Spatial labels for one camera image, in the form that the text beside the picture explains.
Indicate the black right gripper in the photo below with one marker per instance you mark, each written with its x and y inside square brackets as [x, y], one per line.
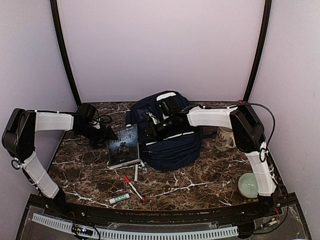
[151, 130]

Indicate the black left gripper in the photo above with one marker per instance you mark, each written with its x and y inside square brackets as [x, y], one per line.
[104, 137]

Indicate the dark Wuthering Heights book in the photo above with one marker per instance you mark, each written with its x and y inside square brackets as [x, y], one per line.
[125, 150]

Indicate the navy blue student backpack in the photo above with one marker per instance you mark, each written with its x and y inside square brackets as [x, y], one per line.
[174, 150]

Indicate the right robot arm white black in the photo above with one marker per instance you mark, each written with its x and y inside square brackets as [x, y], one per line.
[248, 132]

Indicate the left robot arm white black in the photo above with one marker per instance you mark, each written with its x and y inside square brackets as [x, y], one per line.
[23, 127]

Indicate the teal capped white marker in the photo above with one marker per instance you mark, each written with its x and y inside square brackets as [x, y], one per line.
[144, 166]

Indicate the purple capped white marker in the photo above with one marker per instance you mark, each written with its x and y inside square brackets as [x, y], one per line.
[136, 173]

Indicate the red capped white marker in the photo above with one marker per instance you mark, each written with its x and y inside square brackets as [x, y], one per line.
[133, 188]

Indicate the green white glue stick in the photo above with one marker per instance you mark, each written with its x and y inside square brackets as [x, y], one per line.
[119, 198]

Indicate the cream floral ceramic mug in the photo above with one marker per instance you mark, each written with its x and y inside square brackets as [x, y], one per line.
[224, 139]

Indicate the pale green ceramic bowl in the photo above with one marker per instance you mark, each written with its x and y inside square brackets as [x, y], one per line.
[247, 186]

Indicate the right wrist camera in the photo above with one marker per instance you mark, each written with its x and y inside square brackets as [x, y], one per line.
[150, 117]

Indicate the white slotted cable duct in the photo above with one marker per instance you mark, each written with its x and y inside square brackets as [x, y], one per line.
[119, 231]

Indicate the left black frame post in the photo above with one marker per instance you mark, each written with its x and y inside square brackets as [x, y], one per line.
[63, 51]

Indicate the black frame post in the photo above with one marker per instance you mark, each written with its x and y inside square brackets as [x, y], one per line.
[63, 51]
[259, 49]

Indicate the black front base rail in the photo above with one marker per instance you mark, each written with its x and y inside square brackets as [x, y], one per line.
[285, 222]

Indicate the right black frame post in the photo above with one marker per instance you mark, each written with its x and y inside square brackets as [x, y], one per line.
[259, 49]

